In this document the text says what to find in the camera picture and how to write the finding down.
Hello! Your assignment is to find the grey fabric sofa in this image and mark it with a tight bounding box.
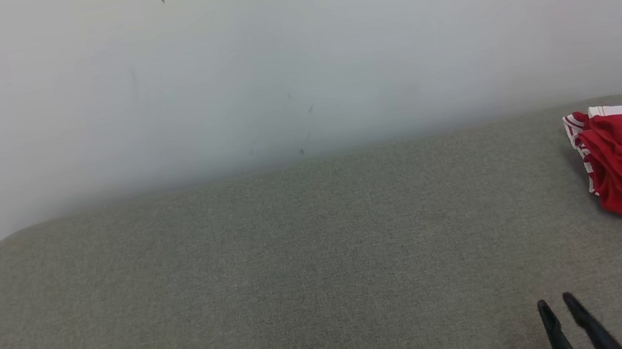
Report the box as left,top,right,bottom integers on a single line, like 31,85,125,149
0,94,622,349

